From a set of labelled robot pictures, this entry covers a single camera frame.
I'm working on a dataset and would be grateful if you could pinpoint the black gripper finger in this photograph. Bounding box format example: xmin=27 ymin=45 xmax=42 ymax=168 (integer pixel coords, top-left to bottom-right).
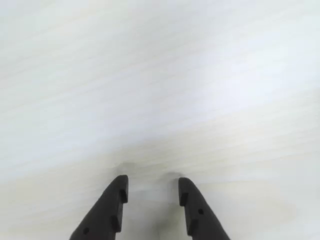
xmin=68 ymin=174 xmax=129 ymax=240
xmin=178 ymin=177 xmax=231 ymax=240

